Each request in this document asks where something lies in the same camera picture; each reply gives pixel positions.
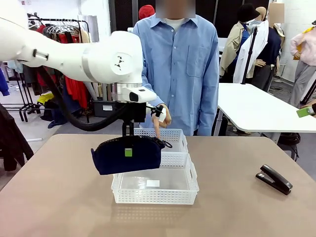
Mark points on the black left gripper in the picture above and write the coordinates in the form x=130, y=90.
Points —
x=135, y=112

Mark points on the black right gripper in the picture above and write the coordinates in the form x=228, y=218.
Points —
x=313, y=109

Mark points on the navy zipper pouch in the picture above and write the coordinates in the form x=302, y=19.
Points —
x=116, y=161

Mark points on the black stapler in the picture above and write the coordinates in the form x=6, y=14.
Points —
x=274, y=179

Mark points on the person's left forearm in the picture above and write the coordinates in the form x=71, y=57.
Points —
x=207, y=113

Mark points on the person's right forearm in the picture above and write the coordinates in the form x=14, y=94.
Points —
x=147, y=81

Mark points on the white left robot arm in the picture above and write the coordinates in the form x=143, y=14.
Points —
x=61, y=56

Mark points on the person's right hand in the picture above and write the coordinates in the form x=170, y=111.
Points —
x=168, y=118

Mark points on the black bag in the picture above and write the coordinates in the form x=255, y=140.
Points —
x=288, y=142

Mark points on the white square label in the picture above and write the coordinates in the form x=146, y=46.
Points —
x=153, y=183

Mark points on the white perforated plastic basket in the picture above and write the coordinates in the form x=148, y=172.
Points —
x=175, y=138
x=153, y=196

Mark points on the grey storage bin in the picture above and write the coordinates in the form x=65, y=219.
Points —
x=103, y=108

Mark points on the grey trousers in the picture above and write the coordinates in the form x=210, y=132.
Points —
x=264, y=76

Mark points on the person in pink sweater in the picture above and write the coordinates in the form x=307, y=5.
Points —
x=304, y=49

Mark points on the slanted grey cardboard roll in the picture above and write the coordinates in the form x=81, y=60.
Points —
x=91, y=92

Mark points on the mannequin in navy top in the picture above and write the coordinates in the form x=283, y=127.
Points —
x=274, y=47

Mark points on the black tripod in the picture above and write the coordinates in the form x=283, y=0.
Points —
x=249, y=54

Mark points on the navy garment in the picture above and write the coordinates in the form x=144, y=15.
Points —
x=58, y=116

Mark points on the red dress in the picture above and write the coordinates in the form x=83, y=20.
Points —
x=74, y=91

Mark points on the white shirt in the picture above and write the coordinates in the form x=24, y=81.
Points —
x=259, y=42

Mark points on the person in blue shirt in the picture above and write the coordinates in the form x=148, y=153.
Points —
x=182, y=74

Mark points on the beige trench coat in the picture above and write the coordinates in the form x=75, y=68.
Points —
x=230, y=49

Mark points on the yellow garment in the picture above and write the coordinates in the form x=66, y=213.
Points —
x=44, y=98

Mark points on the black hat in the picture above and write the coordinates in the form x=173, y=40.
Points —
x=247, y=12

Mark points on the black jacket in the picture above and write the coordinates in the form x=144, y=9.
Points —
x=12, y=143

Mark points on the beige jacket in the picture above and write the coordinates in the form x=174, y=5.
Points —
x=85, y=37

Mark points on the white hanging panel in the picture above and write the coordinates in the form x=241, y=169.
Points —
x=91, y=27

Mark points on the pale blue fuzzy coat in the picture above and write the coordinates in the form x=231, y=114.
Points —
x=16, y=66

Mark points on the red hat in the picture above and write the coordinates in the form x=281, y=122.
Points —
x=146, y=11

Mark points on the grey jacket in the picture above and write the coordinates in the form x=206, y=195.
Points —
x=49, y=35

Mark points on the blue garment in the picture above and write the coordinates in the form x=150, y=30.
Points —
x=3, y=85

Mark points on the black metal clothes rack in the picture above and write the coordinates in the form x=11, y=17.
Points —
x=61, y=20

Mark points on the red jacket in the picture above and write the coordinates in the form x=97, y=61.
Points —
x=40, y=28

